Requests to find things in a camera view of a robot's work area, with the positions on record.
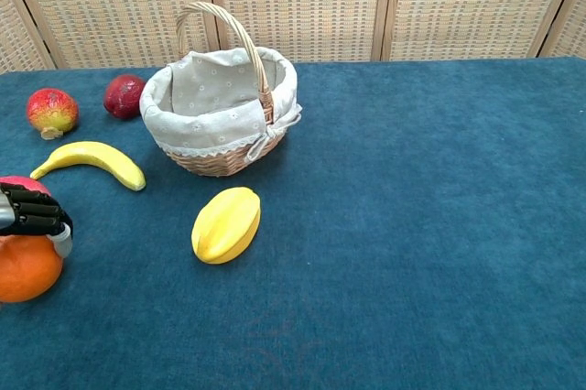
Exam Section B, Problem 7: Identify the yellow starfruit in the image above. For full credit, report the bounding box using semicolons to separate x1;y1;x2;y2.
190;186;262;265

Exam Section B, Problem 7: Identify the red yellow pomegranate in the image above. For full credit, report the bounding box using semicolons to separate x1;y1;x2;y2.
26;87;80;141

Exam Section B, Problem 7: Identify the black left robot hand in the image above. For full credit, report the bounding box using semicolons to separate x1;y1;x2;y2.
0;182;74;259

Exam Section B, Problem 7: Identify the dark red apple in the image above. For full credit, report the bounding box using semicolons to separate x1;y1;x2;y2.
103;73;147;121

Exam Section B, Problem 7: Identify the wicker basket with cloth liner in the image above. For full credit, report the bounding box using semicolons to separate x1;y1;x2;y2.
139;1;304;178

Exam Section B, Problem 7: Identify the woven folding screen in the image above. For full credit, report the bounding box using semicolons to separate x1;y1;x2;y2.
0;0;586;74

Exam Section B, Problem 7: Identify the yellow banana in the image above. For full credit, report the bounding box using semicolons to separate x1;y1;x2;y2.
29;140;147;192

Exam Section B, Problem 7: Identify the pink red fruit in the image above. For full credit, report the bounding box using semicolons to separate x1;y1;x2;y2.
0;175;55;200

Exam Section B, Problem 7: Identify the blue table cloth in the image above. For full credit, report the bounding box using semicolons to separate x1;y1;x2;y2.
0;56;586;390

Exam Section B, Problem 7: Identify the orange fruit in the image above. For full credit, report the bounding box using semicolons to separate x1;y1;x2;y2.
0;233;64;304

